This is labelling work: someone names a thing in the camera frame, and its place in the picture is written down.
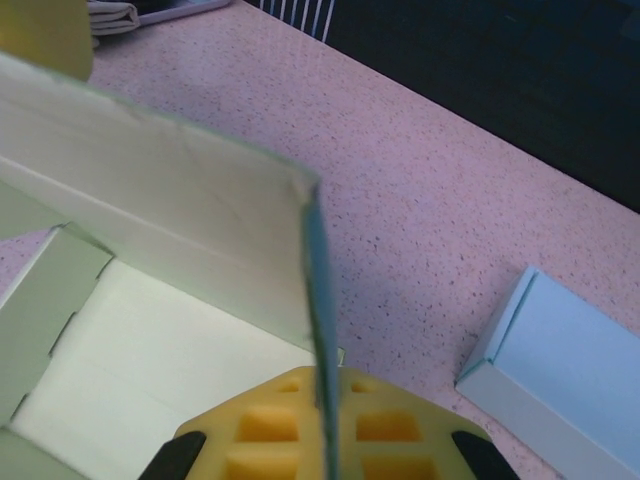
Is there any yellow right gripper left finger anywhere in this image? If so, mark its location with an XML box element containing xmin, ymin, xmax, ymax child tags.
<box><xmin>143</xmin><ymin>366</ymin><xmax>322</xmax><ymax>480</ymax></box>

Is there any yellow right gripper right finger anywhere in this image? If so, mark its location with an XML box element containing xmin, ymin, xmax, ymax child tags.
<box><xmin>335</xmin><ymin>367</ymin><xmax>521</xmax><ymax>480</ymax></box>

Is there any light blue cloth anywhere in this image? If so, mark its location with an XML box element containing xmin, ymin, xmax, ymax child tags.
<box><xmin>453</xmin><ymin>265</ymin><xmax>640</xmax><ymax>480</ymax></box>

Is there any light green cloth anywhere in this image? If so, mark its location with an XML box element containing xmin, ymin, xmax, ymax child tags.
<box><xmin>0</xmin><ymin>49</ymin><xmax>347</xmax><ymax>480</ymax></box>

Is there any beige folded cloth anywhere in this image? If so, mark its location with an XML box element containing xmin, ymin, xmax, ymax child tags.
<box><xmin>88</xmin><ymin>0</ymin><xmax>140</xmax><ymax>35</ymax></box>

